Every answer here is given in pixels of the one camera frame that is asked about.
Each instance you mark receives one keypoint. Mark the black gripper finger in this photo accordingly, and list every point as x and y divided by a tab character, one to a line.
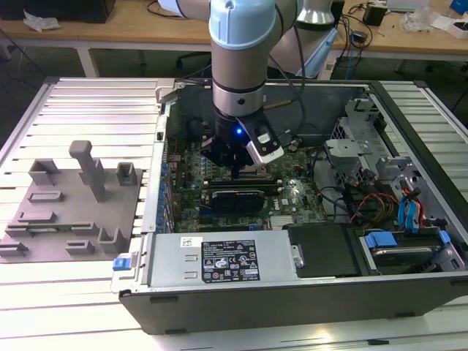
219	151
245	157

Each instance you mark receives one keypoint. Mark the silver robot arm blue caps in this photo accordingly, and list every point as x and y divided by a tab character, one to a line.
237	55

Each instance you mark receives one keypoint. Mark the CPU socket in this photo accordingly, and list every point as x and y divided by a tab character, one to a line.
256	176

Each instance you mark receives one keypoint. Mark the black RAM slot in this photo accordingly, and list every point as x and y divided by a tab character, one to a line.
241	191
241	183
241	187
219	180

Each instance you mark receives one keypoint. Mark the green motherboard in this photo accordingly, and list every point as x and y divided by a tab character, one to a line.
190	164

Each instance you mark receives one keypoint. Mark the black graphics card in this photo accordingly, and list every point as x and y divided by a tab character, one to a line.
237	200

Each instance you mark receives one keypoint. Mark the round coin cell battery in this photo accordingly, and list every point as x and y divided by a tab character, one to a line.
293	147

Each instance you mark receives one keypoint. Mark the blue expansion slot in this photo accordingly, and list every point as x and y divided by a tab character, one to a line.
204	210

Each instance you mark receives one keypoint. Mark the silver finned chipset heatsink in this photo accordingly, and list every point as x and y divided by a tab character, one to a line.
283	222

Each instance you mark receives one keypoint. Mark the silver drive cage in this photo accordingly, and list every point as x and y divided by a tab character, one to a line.
347	146

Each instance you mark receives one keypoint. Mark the silver power supply unit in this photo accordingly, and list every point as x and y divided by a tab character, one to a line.
175	256

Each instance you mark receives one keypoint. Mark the wooden desk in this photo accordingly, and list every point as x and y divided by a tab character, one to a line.
146	29

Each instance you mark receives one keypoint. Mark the blue case latch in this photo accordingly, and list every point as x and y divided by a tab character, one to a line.
122	264

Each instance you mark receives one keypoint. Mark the open black PC case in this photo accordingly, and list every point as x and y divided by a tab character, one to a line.
256	307

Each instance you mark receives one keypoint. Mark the tall black box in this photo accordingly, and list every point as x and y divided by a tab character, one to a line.
340	18

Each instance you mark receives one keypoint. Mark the small transformer block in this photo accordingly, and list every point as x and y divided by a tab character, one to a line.
359	36

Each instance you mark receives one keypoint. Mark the grey parts rack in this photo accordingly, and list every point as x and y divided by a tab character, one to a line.
73	234

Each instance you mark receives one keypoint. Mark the green RAM stick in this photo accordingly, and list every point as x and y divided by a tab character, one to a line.
58	227

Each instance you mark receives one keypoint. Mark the hard disk in blue carrier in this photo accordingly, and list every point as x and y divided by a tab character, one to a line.
398	257

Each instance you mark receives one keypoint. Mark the small black adapter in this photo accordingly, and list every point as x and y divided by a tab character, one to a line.
374	15

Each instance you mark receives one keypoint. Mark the wide black box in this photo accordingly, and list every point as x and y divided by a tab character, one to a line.
73	9

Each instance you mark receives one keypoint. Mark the crumpled white paper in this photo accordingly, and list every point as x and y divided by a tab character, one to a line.
42	20

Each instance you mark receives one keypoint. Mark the clear plastic bags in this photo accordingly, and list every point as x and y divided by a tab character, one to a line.
420	20

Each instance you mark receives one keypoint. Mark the white cardboard box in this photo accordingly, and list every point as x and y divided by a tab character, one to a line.
460	29

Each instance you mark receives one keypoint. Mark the blue box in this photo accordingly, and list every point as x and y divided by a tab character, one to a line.
460	7

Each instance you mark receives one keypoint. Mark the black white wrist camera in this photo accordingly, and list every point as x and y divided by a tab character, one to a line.
267	146

